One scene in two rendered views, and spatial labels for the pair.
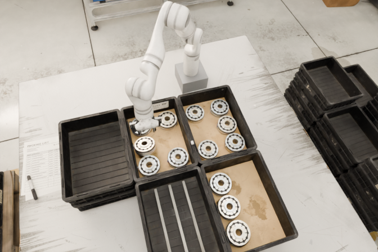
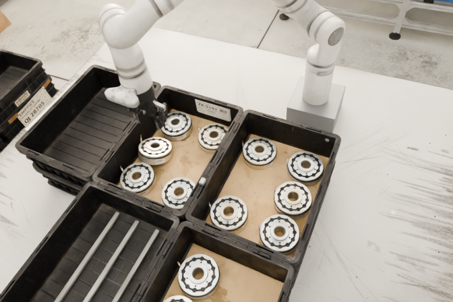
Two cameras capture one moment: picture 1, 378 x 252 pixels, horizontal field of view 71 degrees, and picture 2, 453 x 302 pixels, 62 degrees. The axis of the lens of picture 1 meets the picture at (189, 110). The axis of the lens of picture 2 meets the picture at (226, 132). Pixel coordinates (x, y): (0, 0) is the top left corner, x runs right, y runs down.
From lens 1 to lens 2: 64 cm
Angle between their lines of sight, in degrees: 30
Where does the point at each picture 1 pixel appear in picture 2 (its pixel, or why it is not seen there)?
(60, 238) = (9, 197)
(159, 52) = not seen: outside the picture
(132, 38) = not seen: hidden behind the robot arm
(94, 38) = (274, 28)
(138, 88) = (104, 19)
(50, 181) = not seen: hidden behind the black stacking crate
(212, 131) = (263, 195)
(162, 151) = (172, 172)
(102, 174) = (87, 153)
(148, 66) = not seen: outside the picture
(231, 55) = (418, 114)
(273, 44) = not seen: outside the picture
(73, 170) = (69, 129)
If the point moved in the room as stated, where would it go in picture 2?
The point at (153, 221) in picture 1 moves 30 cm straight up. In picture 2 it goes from (78, 250) to (22, 197)
